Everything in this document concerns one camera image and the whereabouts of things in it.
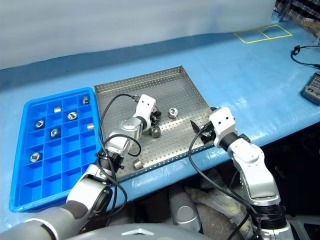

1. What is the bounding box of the blue compartment plastic tray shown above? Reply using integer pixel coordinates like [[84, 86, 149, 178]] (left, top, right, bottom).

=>
[[9, 86, 106, 213]]

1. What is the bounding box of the thin black cable with plug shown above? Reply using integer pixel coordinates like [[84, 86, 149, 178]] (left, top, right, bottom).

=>
[[290, 44, 320, 71]]

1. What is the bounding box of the yellow tape double rectangle marking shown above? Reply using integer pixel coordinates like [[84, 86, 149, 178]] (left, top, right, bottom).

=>
[[234, 24, 293, 45]]

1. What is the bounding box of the perforated steel tray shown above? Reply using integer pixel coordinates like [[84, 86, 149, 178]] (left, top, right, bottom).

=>
[[93, 64, 221, 183]]

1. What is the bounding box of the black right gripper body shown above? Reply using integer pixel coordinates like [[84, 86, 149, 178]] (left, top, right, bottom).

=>
[[199, 121, 216, 146]]

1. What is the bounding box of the grey handheld device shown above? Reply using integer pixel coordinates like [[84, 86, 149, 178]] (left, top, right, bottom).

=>
[[301, 71, 320, 105]]

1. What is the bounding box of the dark storage rack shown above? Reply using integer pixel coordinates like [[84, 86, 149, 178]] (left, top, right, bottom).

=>
[[273, 0, 320, 28]]

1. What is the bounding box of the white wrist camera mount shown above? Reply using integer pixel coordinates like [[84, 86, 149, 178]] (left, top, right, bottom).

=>
[[208, 106, 238, 149], [132, 93, 157, 127]]

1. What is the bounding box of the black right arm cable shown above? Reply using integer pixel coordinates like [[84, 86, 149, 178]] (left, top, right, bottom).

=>
[[187, 131, 263, 240]]

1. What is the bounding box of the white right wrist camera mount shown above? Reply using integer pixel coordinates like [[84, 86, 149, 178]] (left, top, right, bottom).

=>
[[208, 106, 238, 149]]

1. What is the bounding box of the grey robot torso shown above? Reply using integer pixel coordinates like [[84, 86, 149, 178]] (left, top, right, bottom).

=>
[[67, 221, 213, 240]]

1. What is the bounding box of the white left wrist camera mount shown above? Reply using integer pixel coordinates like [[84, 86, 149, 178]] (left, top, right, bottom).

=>
[[132, 93, 157, 127]]

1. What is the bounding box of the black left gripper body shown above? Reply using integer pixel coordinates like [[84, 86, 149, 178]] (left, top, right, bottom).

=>
[[149, 106, 163, 125]]

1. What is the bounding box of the blue plastic table cover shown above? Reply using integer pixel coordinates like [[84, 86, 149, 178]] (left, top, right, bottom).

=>
[[0, 18, 320, 231]]

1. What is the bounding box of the grey rounded leg shell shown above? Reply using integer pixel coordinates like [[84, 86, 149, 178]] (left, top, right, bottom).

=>
[[168, 189, 202, 233]]

